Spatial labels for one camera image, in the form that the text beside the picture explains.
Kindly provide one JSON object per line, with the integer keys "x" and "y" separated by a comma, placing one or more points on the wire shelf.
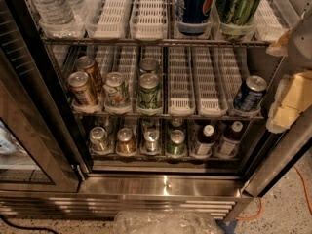
{"x": 168, "y": 116}
{"x": 161, "y": 42}

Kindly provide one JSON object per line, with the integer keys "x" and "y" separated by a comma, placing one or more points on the green can shelf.
{"x": 176, "y": 144}
{"x": 235, "y": 17}

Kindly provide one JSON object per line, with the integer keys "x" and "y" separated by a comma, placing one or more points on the stainless steel fridge cabinet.
{"x": 193, "y": 80}

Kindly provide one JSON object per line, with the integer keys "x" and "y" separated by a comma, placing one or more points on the green can top shelf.
{"x": 235, "y": 17}

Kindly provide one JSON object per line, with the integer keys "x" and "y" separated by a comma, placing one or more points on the gold can front left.
{"x": 80, "y": 85}

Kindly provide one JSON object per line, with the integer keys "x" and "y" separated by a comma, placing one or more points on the clear water bottle front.
{"x": 56, "y": 12}

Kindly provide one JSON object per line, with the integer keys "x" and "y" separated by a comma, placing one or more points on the middle wire shelf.
{"x": 168, "y": 116}

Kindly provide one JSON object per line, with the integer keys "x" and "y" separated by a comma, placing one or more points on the blue pepsi can middle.
{"x": 251, "y": 92}

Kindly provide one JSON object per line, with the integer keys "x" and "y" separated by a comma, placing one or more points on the gold can rear left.
{"x": 90, "y": 66}

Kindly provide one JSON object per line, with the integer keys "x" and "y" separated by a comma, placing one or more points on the blue pepsi can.
{"x": 192, "y": 16}
{"x": 251, "y": 92}

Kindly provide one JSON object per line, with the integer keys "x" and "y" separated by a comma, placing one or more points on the blue pepsi can top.
{"x": 192, "y": 16}

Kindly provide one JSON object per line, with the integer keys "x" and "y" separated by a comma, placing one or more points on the green can middle rear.
{"x": 148, "y": 65}

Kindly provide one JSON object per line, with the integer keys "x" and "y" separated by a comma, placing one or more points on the gold can bottom shelf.
{"x": 126, "y": 141}

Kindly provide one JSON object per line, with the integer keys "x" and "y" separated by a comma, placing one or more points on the glass fridge door left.
{"x": 28, "y": 110}

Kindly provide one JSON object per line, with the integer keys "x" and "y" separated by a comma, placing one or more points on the green can middle front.
{"x": 148, "y": 94}

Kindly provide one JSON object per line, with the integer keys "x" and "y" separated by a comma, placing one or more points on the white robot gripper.
{"x": 301, "y": 44}

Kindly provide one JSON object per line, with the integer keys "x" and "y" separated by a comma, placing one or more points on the brown bottle white cap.
{"x": 229, "y": 140}
{"x": 205, "y": 140}

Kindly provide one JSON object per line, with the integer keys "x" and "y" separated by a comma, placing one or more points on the white green 7up can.
{"x": 116, "y": 90}

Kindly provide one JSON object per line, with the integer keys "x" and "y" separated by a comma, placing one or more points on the brown bottle white cap right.
{"x": 229, "y": 140}

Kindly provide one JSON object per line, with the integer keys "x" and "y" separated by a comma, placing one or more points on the blue tape on floor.
{"x": 227, "y": 228}

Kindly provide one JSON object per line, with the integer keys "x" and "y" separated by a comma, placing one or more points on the brown bottle white cap left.
{"x": 205, "y": 140}

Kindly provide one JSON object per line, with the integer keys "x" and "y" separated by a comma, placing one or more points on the top wire shelf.
{"x": 161, "y": 42}

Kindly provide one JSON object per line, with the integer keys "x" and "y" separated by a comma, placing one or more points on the silver can bottom left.
{"x": 99, "y": 139}

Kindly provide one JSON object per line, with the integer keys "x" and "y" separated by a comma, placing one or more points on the clear plastic bag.
{"x": 155, "y": 222}

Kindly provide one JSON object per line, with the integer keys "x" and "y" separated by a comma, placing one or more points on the green can bottom shelf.
{"x": 176, "y": 144}

